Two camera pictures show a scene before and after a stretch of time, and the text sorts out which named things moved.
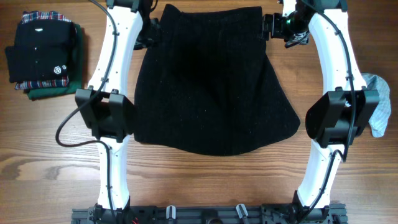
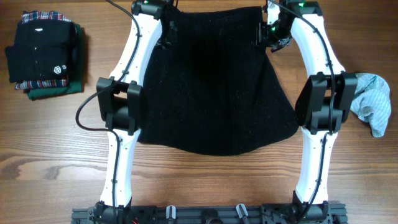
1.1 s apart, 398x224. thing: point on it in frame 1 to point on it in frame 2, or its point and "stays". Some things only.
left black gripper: [156, 36] to [174, 38]
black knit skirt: [206, 83] stays
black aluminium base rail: [222, 214] stays
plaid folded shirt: [44, 15] stays
